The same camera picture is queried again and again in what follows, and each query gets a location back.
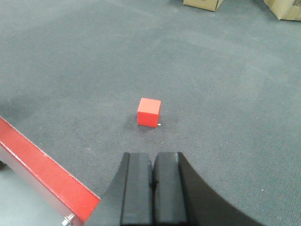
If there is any large cardboard box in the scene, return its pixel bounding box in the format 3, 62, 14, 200
264, 0, 301, 21

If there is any small cardboard box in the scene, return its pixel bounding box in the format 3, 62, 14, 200
183, 0, 223, 12

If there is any red magnetic cube block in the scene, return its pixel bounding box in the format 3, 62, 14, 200
137, 98, 161, 128

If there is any red table edge tape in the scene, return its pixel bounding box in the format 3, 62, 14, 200
0, 118, 101, 226

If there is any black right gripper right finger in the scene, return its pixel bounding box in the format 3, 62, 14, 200
153, 152, 260, 226

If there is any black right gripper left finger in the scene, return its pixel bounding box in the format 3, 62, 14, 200
85, 153, 153, 226

